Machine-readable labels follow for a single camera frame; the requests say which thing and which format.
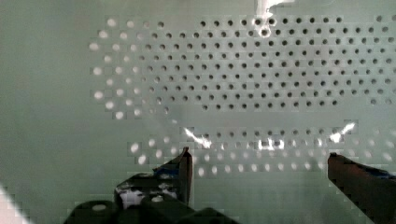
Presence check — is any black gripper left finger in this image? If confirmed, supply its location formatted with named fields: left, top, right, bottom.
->
left=114, top=147, right=192, bottom=209

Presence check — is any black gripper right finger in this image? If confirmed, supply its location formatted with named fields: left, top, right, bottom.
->
left=328, top=152, right=396, bottom=224

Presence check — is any green strainer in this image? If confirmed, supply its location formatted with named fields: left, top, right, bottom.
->
left=1, top=0, right=395, bottom=224

